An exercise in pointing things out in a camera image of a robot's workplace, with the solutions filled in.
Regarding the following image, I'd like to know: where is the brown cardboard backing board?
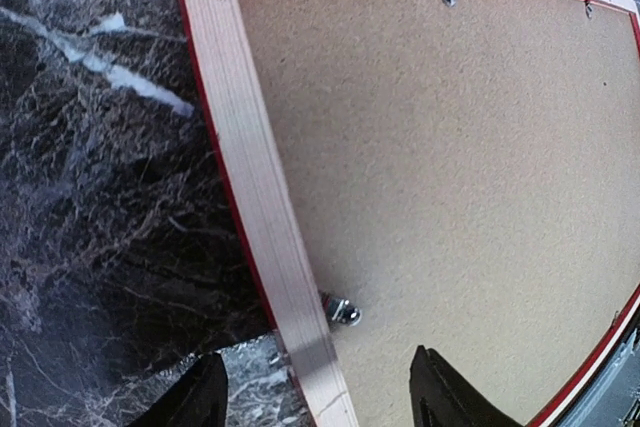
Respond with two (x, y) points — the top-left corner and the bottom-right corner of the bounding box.
(239, 0), (639, 426)

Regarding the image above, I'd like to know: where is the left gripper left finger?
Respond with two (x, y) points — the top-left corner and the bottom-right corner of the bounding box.
(129, 353), (228, 427)

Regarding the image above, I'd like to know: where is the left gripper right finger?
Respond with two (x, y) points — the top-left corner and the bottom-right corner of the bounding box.
(409, 345), (520, 427)

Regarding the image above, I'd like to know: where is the red wooden picture frame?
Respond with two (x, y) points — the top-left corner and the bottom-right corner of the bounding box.
(180, 0), (639, 426)

